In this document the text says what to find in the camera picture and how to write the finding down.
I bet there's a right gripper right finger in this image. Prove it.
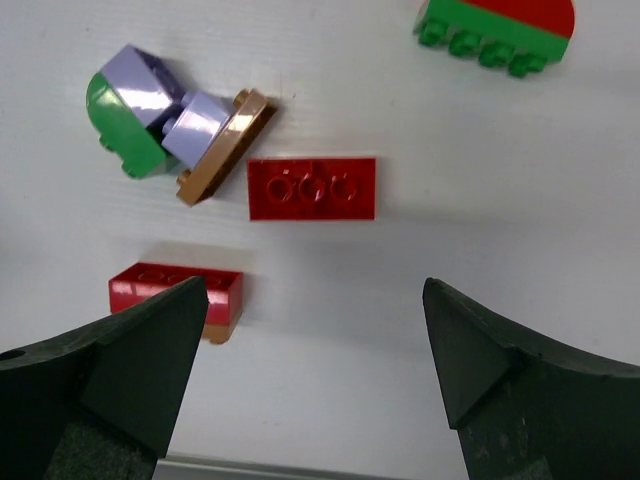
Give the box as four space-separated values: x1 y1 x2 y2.
423 278 639 479

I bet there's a red green arched lego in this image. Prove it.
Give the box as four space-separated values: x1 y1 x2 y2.
412 0 575 78

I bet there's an aluminium front rail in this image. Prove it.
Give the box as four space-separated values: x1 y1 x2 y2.
159 453 468 479

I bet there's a tan lego plate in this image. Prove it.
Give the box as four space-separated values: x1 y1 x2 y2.
176 89 277 206

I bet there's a red lego plate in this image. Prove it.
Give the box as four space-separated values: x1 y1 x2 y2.
247 157 376 221

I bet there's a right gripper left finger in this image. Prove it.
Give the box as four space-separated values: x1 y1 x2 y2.
1 277 208 479

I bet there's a green purple lego cluster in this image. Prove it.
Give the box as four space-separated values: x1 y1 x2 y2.
86 44 236 179

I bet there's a red and tan lego brick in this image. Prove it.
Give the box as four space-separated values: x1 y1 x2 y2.
108 262 244 345

